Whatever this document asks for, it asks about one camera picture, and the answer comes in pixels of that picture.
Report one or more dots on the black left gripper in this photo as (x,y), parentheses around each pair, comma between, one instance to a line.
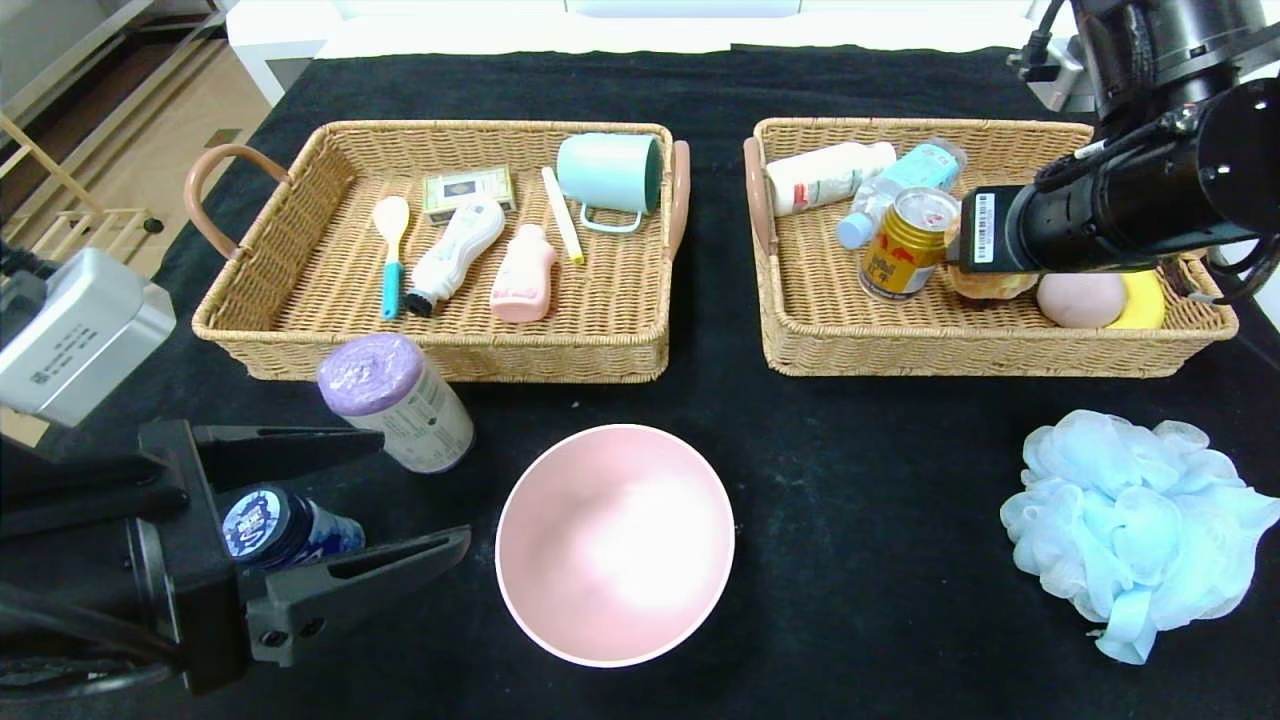
(190,560)

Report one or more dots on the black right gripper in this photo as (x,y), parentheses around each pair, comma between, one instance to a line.
(987,228)

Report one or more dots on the orange bread bun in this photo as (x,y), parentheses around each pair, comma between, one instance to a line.
(990,285)

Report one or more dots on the yellow drink can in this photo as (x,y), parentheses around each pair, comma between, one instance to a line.
(905,255)

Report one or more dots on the white canister purple top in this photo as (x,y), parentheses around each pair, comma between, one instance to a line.
(420,420)

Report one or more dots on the light blue bath loofah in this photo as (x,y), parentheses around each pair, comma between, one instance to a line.
(1130,520)

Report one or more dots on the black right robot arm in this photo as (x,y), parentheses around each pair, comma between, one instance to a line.
(1150,190)

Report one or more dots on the clear water bottle blue label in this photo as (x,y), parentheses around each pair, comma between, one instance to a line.
(880,205)

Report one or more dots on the pale pink round fruit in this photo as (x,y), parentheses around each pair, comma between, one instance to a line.
(1078,300)

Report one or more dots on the white milk bottle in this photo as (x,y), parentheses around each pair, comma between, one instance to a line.
(820,178)

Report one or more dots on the yellow banana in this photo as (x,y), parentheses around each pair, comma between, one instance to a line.
(1145,305)

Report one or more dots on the pink bowl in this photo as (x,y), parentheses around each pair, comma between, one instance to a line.
(615,545)

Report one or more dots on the white bottle black cap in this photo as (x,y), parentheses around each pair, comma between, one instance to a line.
(458,250)

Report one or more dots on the small pink bottle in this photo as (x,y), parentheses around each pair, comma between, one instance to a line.
(522,283)

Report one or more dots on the black table cloth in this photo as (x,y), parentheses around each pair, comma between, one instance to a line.
(700,90)

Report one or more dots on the wooden rack with wheels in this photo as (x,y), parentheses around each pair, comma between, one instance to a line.
(152,226)

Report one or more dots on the small green gold card box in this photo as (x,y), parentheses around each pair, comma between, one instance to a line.
(465,188)

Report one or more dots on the teal mug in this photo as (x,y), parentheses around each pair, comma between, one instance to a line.
(605,172)

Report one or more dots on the white stick yellow tip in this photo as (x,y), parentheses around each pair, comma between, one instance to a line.
(561,216)

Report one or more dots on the white furniture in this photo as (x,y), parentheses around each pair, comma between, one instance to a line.
(285,30)

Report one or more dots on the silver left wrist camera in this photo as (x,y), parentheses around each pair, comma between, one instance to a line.
(80,335)

